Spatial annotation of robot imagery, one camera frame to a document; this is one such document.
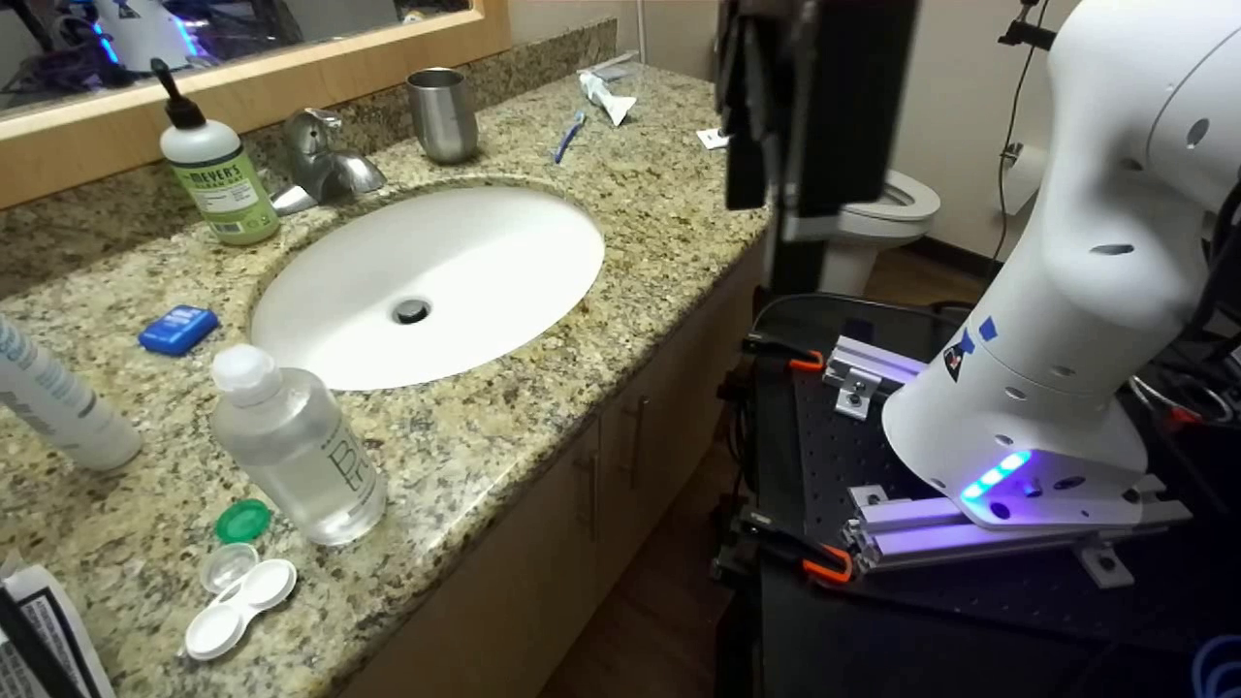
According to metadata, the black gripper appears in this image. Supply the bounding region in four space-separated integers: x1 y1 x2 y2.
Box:
716 0 923 250

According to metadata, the blue dental floss box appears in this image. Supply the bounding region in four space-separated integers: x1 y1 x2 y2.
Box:
134 302 225 361

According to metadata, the white oval sink basin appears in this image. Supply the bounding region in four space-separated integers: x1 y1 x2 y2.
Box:
243 179 607 396

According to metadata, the white toilet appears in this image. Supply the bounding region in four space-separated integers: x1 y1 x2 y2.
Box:
778 167 945 299

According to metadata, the white grey toothpaste tube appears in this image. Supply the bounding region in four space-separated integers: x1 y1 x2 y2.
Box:
575 65 641 127

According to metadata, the orange black clamp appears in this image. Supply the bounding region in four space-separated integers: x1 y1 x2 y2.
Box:
742 330 828 382
728 512 862 592

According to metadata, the blue toothbrush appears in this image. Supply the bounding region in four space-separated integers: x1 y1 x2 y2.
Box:
550 109 593 167

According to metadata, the grey metal cup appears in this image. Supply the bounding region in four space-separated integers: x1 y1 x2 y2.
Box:
408 65 481 167

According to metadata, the granite vanity cabinet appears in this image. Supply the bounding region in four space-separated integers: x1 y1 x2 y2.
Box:
332 231 778 698

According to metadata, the black robot cart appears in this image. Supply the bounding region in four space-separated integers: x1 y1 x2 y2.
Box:
737 287 1241 698

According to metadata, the chrome faucet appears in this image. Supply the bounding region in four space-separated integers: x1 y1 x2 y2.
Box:
266 106 388 218

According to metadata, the green soap pump bottle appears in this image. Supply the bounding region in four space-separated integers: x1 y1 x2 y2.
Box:
147 53 284 250

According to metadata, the clear bottle white cap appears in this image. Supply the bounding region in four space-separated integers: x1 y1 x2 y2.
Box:
207 340 391 551

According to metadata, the green round cap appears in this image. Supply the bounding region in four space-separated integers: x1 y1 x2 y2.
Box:
214 498 278 546

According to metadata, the clear round cap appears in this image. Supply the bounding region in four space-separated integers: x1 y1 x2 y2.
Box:
194 541 263 599

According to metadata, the white contact lens case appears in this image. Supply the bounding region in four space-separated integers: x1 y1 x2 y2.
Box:
178 555 301 669

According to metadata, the white CeraVe lotion bottle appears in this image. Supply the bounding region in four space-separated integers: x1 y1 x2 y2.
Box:
0 315 147 476

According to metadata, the printed paper leaflet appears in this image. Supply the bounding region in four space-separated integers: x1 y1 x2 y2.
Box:
0 564 116 698

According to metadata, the black wall cable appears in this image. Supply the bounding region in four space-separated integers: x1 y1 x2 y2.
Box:
993 0 1060 224

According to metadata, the aluminium extrusion rail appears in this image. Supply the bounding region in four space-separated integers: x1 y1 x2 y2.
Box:
845 483 1194 592
821 335 932 423

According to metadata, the red black wire bundle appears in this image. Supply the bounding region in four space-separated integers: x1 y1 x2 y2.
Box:
1127 365 1241 437

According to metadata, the blue cable coil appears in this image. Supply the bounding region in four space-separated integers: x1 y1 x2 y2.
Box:
1188 631 1241 698

